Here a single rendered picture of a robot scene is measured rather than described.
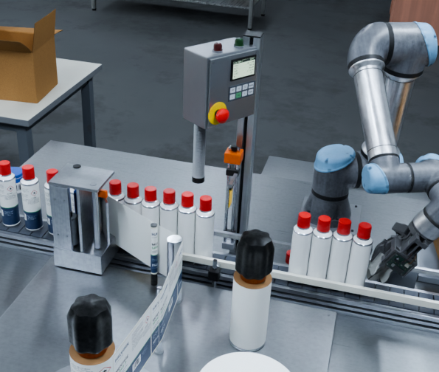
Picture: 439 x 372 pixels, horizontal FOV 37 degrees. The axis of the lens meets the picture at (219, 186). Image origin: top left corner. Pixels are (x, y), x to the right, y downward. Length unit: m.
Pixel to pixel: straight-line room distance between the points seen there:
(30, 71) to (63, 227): 1.45
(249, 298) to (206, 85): 0.52
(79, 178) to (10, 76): 1.50
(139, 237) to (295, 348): 0.50
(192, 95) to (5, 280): 0.74
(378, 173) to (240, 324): 0.49
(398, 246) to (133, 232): 0.69
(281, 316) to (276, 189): 0.74
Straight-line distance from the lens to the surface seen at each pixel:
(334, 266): 1.78
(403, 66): 1.87
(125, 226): 1.80
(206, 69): 1.61
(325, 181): 2.02
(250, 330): 1.56
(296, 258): 1.77
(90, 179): 1.73
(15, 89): 3.19
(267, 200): 2.28
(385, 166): 1.66
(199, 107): 1.66
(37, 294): 1.79
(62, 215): 1.77
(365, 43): 1.80
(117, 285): 1.79
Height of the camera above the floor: 1.98
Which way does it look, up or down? 29 degrees down
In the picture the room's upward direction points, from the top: 3 degrees clockwise
